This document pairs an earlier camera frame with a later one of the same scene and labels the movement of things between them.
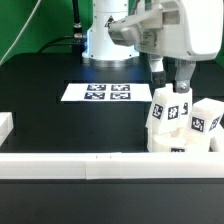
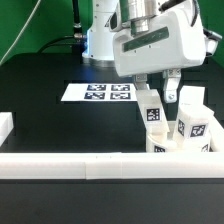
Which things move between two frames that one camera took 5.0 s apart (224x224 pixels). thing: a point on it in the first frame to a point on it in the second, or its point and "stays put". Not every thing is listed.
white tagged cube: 185,109 to 191,96
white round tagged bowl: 177,142 stays put
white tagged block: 205,118 to 193,126
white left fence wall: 6,125 stays put
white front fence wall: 112,165 stays put
